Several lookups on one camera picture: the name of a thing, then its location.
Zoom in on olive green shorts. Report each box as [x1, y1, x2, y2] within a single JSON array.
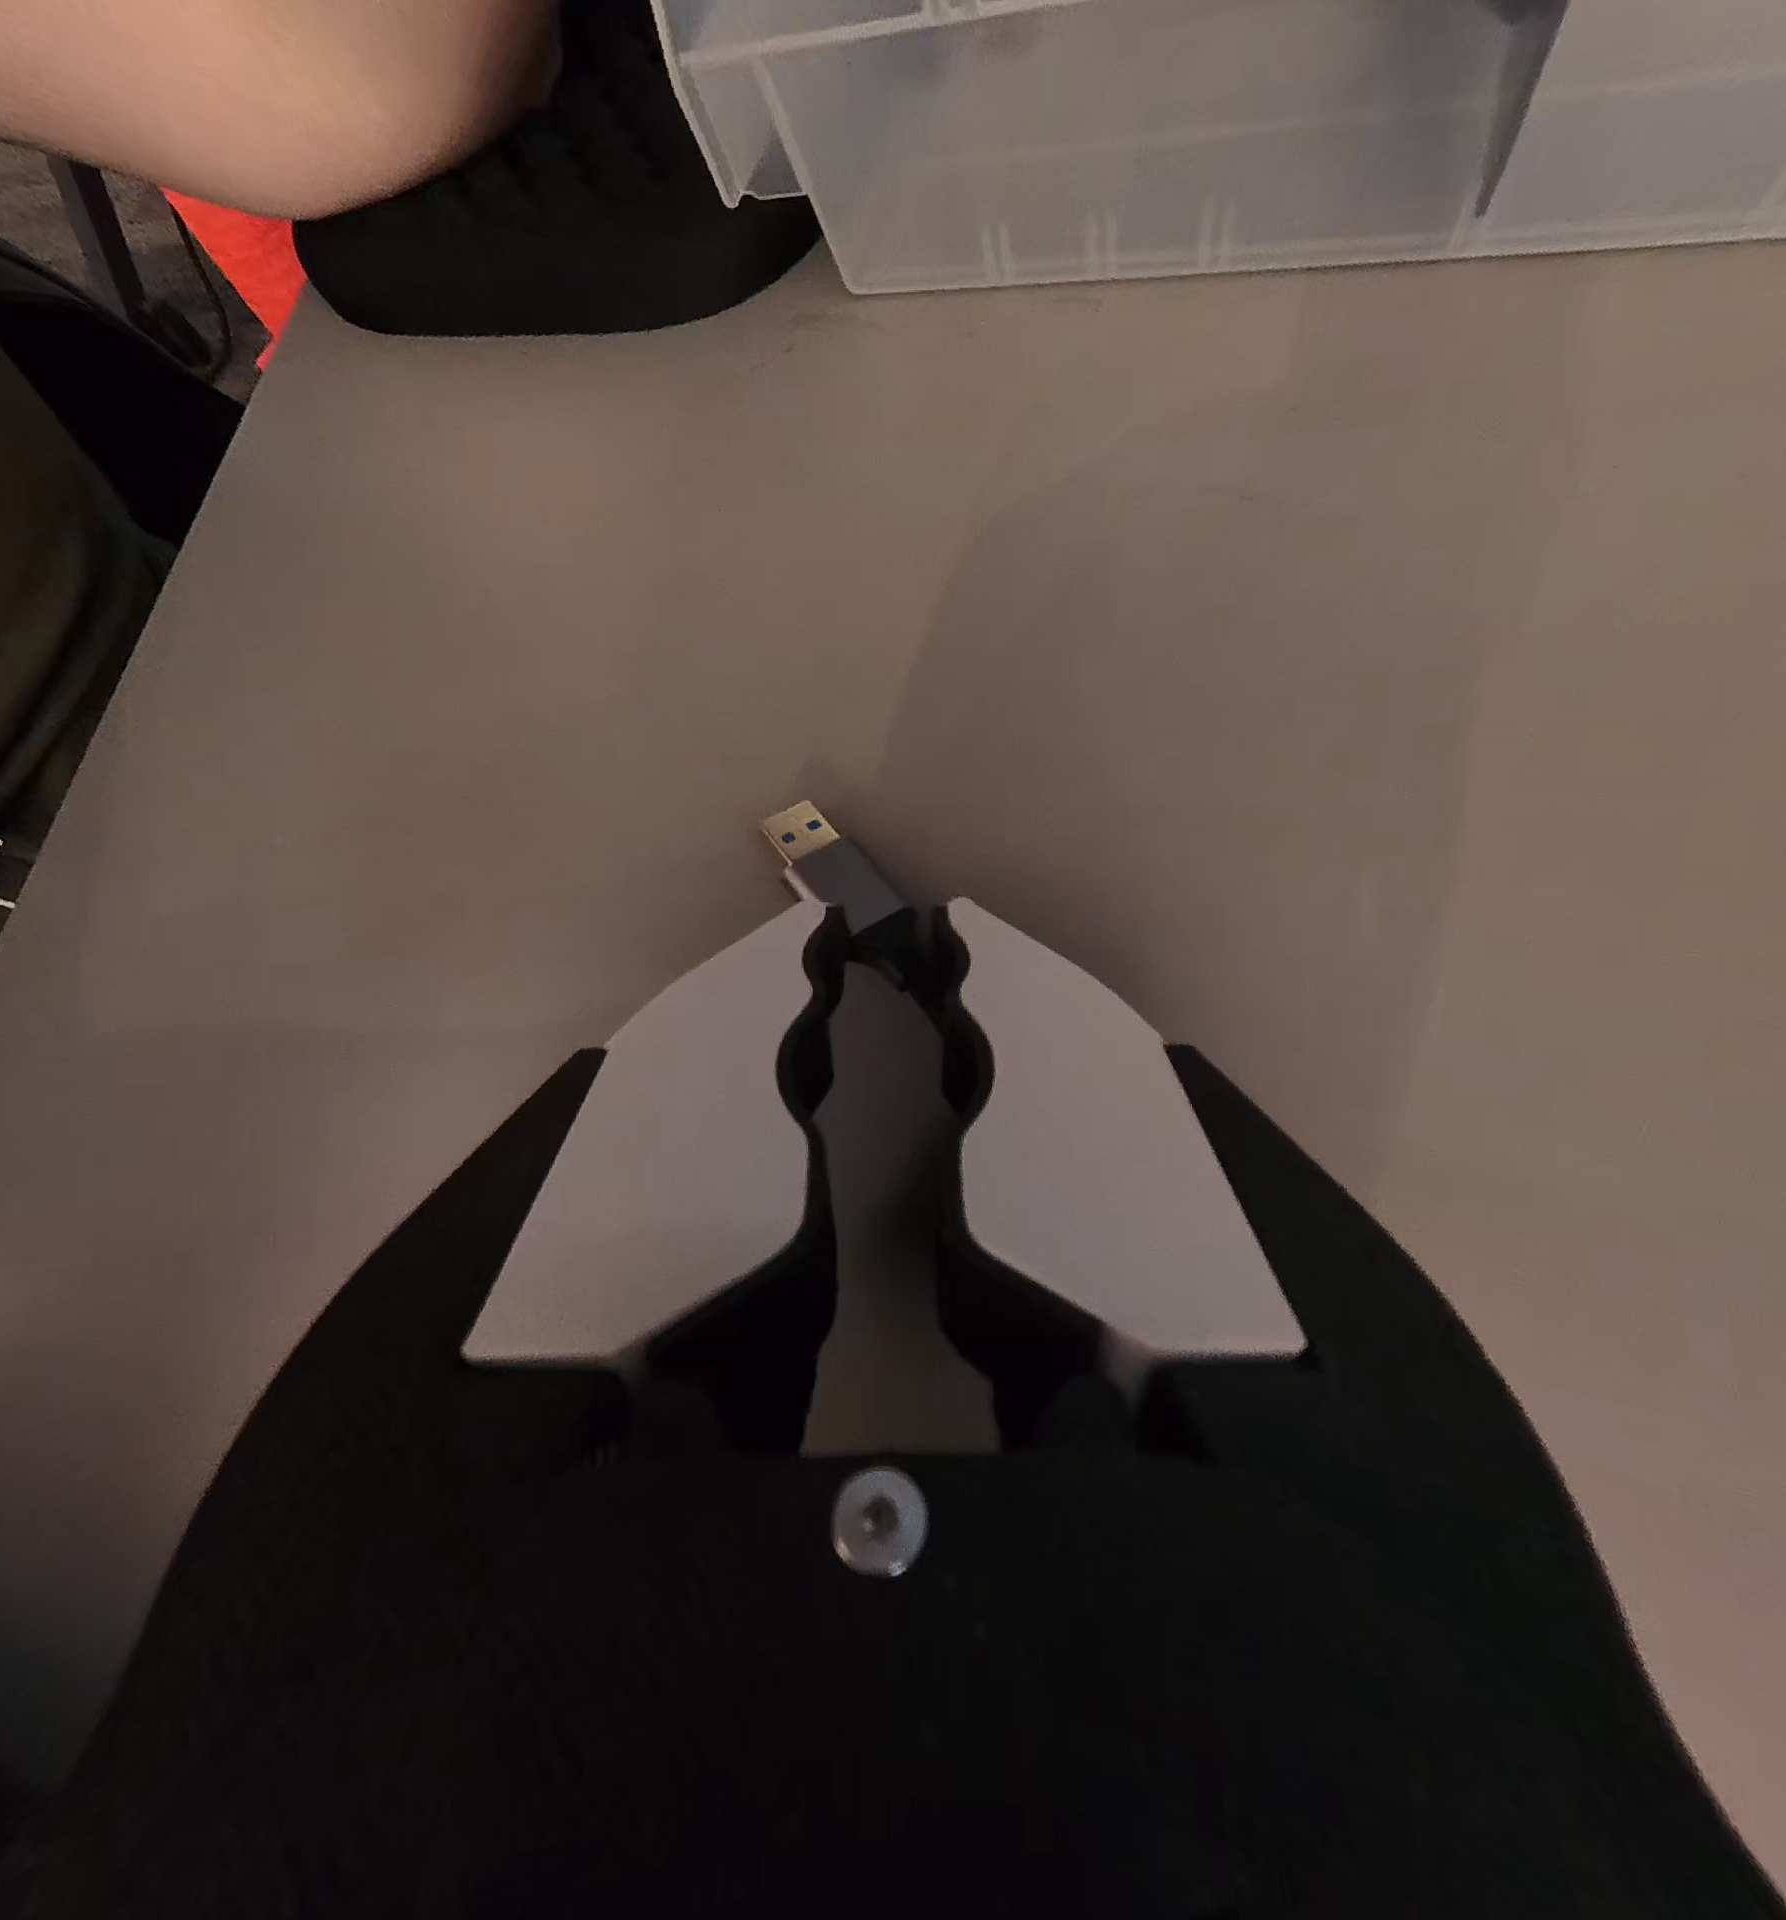
[[0, 202, 251, 1052]]

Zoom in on clear plastic bin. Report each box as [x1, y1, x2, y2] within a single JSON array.
[[649, 0, 1786, 296]]

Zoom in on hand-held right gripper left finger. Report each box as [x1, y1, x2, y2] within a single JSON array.
[[460, 904, 838, 1370]]

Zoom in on black office chair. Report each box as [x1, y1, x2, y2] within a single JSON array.
[[291, 32, 822, 340]]

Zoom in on black cable with grey plugs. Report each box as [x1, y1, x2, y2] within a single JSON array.
[[757, 799, 955, 1038]]

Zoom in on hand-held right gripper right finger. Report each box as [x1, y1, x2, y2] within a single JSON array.
[[934, 896, 1314, 1370]]

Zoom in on person's left forearm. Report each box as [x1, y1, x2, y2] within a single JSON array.
[[0, 0, 566, 222]]

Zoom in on red fabric item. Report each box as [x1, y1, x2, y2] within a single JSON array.
[[161, 188, 306, 369]]

